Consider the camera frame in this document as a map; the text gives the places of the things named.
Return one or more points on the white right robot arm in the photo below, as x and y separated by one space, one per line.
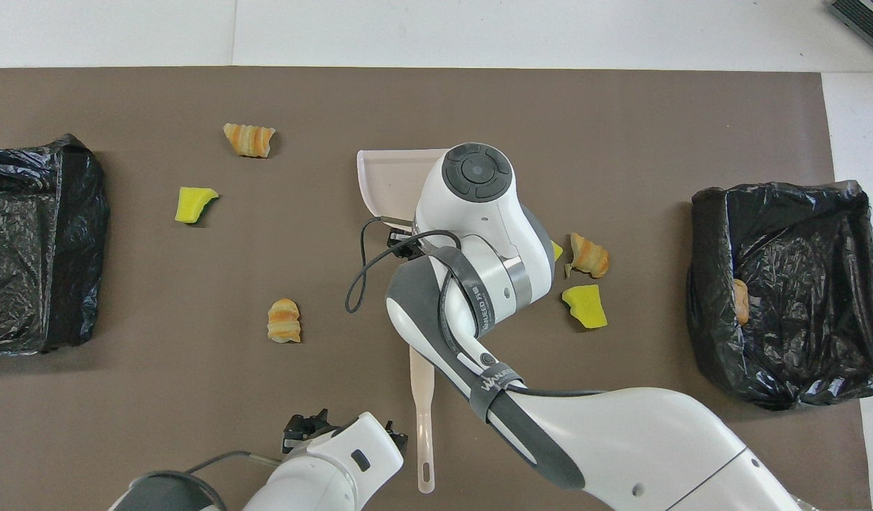
621 440

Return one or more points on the striped croissant piece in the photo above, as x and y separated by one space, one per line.
248 140
589 257
284 321

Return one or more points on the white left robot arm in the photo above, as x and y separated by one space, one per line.
323 475

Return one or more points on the beige plastic dustpan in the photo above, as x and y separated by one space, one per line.
390 177

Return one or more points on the black bag lined bin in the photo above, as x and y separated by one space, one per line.
820 319
25 177

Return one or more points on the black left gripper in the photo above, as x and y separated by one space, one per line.
305 429

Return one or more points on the brown table mat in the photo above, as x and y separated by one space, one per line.
479 106

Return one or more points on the dark grey ribbed device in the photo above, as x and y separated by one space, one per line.
866 18

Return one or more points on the yellow sponge piece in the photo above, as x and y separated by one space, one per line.
191 204
585 306
556 251

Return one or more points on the beige hand brush black bristles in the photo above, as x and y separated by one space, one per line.
424 426

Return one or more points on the orange croissant piece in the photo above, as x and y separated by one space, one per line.
741 301

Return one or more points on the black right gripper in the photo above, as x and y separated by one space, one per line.
404 243

